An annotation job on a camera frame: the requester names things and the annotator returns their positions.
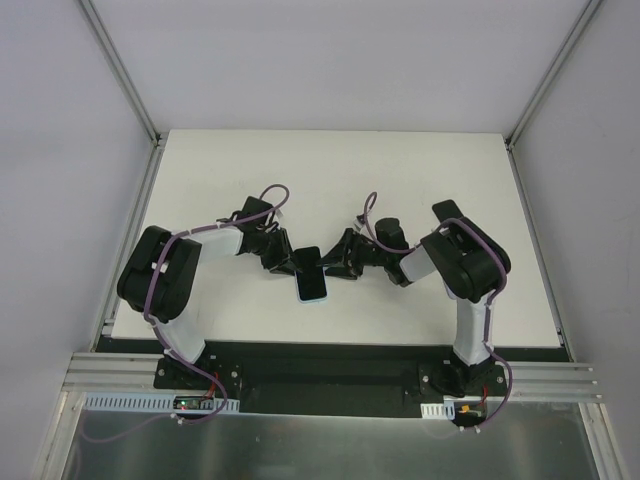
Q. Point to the left white cable duct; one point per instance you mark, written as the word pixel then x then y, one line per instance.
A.
pixel 158 403

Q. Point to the right white cable duct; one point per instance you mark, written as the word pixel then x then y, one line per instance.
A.
pixel 438 411

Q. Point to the black smartphone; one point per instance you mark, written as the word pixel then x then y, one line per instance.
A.
pixel 311 275
pixel 447 209

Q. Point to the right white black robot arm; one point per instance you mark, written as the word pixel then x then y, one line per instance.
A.
pixel 472 267

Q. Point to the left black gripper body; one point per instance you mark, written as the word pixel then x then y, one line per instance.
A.
pixel 279 250

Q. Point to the right aluminium frame post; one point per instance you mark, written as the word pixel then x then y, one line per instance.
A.
pixel 578 29

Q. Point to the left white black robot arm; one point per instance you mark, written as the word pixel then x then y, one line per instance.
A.
pixel 158 278

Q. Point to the light blue phone case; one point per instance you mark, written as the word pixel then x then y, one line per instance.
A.
pixel 308 297

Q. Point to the aluminium frame post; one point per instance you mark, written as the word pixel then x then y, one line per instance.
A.
pixel 578 29
pixel 118 69

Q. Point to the left aluminium frame post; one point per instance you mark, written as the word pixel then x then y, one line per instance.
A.
pixel 118 69

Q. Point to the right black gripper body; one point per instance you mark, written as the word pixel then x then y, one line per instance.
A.
pixel 350 252

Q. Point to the white cable duct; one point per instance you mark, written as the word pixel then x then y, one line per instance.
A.
pixel 158 403
pixel 438 411

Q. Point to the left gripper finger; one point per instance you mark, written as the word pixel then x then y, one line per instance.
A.
pixel 284 256
pixel 286 268

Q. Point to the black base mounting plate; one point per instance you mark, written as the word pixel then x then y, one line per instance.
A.
pixel 334 380

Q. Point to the front aluminium rail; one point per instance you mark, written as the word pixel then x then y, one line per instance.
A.
pixel 533 381

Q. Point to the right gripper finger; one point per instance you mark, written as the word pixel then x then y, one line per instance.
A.
pixel 345 271
pixel 338 255

